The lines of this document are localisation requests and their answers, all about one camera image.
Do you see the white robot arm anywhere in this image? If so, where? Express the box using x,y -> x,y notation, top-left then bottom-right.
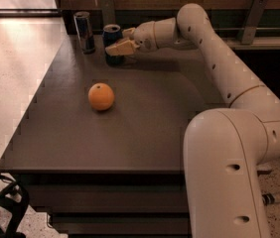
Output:
105,4 -> 280,238

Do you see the grey drawer cabinet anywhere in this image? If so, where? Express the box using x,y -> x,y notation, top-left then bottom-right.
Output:
0,38 -> 222,238

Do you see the blue pepsi can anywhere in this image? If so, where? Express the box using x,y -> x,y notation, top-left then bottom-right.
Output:
102,24 -> 124,66

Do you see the left metal bracket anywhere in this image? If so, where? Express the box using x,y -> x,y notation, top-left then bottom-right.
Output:
100,0 -> 116,31

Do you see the right metal bracket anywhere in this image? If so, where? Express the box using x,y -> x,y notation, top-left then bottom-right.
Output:
237,0 -> 268,45

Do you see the striped cable on floor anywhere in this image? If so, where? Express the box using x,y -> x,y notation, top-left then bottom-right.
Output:
261,191 -> 280,206

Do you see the orange fruit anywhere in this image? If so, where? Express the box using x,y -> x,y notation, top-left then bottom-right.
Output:
88,83 -> 115,111

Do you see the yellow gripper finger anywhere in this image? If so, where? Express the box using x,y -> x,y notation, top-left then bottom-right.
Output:
105,38 -> 139,57
122,28 -> 135,39

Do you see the silver blue redbull can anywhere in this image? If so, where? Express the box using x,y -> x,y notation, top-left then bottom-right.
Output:
73,11 -> 95,54

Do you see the metal bracket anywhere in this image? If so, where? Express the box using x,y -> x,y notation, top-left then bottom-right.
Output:
100,0 -> 116,31
237,0 -> 268,45

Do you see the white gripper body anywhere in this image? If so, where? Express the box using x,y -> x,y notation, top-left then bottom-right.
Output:
133,21 -> 157,53

